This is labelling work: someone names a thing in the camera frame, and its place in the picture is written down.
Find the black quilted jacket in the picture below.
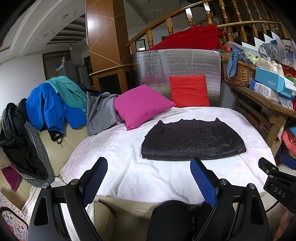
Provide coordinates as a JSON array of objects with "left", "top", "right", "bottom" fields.
[{"left": 141, "top": 118, "right": 246, "bottom": 161}]

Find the colourful patterned bag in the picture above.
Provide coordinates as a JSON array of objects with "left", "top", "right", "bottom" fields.
[{"left": 1, "top": 193, "right": 29, "bottom": 240}]

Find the maroon cloth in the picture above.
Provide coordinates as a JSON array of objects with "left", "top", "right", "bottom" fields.
[{"left": 1, "top": 165, "right": 22, "bottom": 192}]

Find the black trouser leg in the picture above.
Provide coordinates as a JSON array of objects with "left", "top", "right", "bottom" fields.
[{"left": 146, "top": 201, "right": 212, "bottom": 241}]

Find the wooden side table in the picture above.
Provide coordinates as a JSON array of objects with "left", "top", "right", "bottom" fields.
[{"left": 225, "top": 81, "right": 295, "bottom": 156}]

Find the grey knitted garment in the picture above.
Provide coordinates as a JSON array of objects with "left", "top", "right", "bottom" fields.
[{"left": 20, "top": 121, "right": 55, "bottom": 187}]

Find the white embossed bed cover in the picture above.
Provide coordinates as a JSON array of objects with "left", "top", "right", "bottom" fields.
[{"left": 60, "top": 107, "right": 274, "bottom": 204}]

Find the black puffy coat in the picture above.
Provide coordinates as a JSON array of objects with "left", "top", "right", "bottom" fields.
[{"left": 1, "top": 98, "right": 48, "bottom": 180}]

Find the white patterned tissue pack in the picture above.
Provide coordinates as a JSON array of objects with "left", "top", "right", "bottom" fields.
[{"left": 249, "top": 78, "right": 278, "bottom": 102}]

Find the light blue cardboard box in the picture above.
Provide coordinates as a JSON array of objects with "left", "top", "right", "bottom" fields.
[{"left": 255, "top": 67, "right": 295, "bottom": 98}]

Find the blue jacket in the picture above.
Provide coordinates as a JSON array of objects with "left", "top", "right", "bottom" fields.
[{"left": 26, "top": 82, "right": 87, "bottom": 142}]

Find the wicker basket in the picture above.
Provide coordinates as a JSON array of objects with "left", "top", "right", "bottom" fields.
[{"left": 221, "top": 59, "right": 255, "bottom": 87}]

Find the teal shirt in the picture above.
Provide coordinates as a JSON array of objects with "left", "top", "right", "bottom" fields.
[{"left": 47, "top": 76, "right": 87, "bottom": 113}]

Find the magenta pillow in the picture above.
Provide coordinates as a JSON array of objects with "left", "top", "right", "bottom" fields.
[{"left": 114, "top": 85, "right": 176, "bottom": 131}]

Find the red pillow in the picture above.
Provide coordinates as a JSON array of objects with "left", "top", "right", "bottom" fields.
[{"left": 169, "top": 75, "right": 210, "bottom": 108}]

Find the blue cloth in basket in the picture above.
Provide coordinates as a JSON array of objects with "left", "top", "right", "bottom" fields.
[{"left": 226, "top": 48, "right": 249, "bottom": 78}]

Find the red blanket behind panel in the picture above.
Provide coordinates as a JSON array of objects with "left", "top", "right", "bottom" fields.
[{"left": 149, "top": 25, "right": 225, "bottom": 51}]

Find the wooden stair railing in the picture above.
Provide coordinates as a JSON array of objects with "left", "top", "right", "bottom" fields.
[{"left": 126, "top": 1, "right": 293, "bottom": 53}]

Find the silver foil insulation panel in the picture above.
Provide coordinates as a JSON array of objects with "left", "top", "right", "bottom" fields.
[{"left": 132, "top": 49, "right": 221, "bottom": 106}]

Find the wooden column cabinet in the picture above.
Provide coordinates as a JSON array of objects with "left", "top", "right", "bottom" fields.
[{"left": 85, "top": 0, "right": 132, "bottom": 94}]

